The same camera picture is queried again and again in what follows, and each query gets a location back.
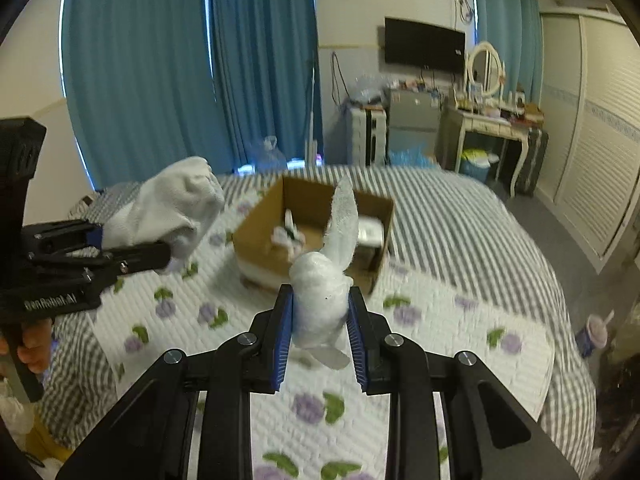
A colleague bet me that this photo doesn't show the floral quilted mat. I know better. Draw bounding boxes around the floral quilted mat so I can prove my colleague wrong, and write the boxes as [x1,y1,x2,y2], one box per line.
[92,180,557,480]

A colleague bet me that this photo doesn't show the white sock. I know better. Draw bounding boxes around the white sock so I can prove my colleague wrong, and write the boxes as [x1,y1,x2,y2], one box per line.
[101,156,227,275]

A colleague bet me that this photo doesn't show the white boxy item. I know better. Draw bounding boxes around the white boxy item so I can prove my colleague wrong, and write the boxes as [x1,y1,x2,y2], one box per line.
[357,217,387,264]

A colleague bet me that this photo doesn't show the white louvred wardrobe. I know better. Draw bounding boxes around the white louvred wardrobe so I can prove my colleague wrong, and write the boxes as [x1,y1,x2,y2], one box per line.
[539,7,640,275]

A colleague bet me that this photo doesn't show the dark suitcase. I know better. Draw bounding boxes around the dark suitcase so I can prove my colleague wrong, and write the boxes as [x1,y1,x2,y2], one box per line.
[515,127,550,199]

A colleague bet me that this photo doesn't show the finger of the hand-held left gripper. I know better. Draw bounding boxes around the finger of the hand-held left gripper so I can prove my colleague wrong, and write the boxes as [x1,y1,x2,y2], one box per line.
[21,219,106,261]
[31,241,172,297]

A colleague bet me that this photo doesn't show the black wall television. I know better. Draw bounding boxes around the black wall television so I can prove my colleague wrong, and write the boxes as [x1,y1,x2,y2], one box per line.
[383,16,467,75]

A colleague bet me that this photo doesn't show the white socks inside box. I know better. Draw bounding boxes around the white socks inside box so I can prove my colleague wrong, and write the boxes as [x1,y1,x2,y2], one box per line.
[270,210,307,262]

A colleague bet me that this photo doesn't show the cardboard box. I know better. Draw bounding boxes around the cardboard box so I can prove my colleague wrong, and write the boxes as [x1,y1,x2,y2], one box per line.
[232,175,397,297]

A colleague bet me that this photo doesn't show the clear water jug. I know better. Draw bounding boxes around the clear water jug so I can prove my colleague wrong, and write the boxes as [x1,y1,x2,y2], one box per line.
[248,135,289,174]

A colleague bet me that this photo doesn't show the narrow blue curtain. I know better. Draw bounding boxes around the narrow blue curtain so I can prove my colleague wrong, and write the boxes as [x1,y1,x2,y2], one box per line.
[470,0,544,107]

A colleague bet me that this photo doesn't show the grey mini fridge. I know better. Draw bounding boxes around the grey mini fridge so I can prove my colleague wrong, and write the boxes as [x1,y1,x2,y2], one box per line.
[387,88,444,166]

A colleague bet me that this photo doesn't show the blue plastic bag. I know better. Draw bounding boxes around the blue plastic bag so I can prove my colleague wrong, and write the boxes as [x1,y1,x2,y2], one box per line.
[388,144,442,170]

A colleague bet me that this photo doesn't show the bed with striped sheet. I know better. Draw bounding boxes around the bed with striped sheet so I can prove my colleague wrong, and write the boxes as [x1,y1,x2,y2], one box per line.
[35,164,599,480]

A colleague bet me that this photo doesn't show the white dressing table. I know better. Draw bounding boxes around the white dressing table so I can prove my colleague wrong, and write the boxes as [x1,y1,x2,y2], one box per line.
[440,104,546,197]

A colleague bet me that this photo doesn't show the blue bin with yellow bag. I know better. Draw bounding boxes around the blue bin with yellow bag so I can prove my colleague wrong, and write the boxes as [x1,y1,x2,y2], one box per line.
[459,147,501,186]

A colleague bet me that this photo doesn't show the white oval mirror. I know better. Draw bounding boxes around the white oval mirror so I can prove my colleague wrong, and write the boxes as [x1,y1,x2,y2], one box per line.
[464,42,507,102]

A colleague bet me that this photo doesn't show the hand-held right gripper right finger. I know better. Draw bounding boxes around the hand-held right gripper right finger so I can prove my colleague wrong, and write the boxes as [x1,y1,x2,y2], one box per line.
[347,285,583,480]

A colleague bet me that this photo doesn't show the clear plastic bag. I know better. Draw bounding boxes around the clear plastic bag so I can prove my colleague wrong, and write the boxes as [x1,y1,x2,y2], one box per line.
[347,74,389,109]

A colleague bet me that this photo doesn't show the wide blue curtain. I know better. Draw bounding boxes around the wide blue curtain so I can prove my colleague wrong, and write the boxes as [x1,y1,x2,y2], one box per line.
[60,0,322,192]

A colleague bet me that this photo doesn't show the person's left hand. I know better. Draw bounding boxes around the person's left hand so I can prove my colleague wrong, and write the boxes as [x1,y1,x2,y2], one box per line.
[0,319,55,375]

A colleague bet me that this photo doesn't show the white upright pole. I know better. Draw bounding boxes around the white upright pole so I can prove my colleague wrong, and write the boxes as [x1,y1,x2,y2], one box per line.
[304,52,321,162]

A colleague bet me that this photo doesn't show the purple cup with straw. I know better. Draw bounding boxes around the purple cup with straw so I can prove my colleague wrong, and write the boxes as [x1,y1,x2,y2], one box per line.
[574,309,617,359]

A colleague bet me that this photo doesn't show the grey checked blanket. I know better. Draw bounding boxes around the grey checked blanket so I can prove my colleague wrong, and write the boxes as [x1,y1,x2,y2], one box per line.
[35,305,132,452]

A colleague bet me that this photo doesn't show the white plush rabbit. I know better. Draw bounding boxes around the white plush rabbit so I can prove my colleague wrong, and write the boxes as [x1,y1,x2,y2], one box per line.
[289,175,362,372]

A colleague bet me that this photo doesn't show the white ribbed suitcase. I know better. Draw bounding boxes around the white ribbed suitcase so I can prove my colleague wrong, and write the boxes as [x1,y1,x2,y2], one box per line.
[348,106,389,167]

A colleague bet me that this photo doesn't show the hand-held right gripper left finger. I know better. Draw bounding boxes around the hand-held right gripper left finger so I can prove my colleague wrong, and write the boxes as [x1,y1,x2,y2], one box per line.
[55,284,294,480]

